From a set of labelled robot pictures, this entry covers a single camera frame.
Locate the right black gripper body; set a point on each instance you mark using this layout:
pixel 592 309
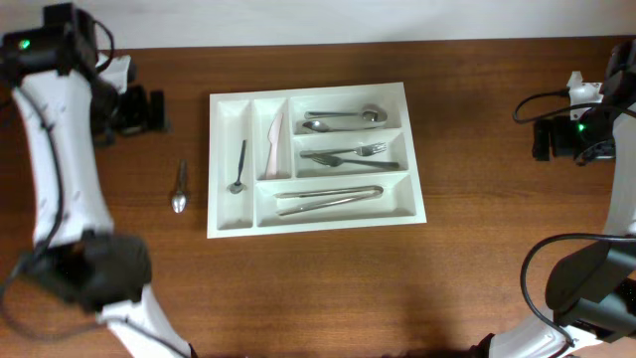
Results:
pixel 586 138

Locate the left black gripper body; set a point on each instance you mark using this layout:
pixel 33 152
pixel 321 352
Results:
pixel 127 111

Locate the small steel teaspoon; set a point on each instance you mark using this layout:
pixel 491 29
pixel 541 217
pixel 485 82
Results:
pixel 238 186
pixel 179 199

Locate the pink plastic knife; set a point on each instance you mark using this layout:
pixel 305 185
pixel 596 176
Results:
pixel 273 138

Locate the large steel spoon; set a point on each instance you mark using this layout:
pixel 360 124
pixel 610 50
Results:
pixel 327 126
pixel 369 112

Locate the steel fork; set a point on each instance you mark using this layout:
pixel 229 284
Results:
pixel 334 161
pixel 365 150

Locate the steel table knife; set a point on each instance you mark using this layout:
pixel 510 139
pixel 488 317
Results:
pixel 330 192
pixel 327 204

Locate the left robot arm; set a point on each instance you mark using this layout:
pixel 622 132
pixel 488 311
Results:
pixel 72 100

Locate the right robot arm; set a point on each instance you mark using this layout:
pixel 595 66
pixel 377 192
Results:
pixel 590 294

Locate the white plastic cutlery tray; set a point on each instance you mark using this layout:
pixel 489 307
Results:
pixel 249 115

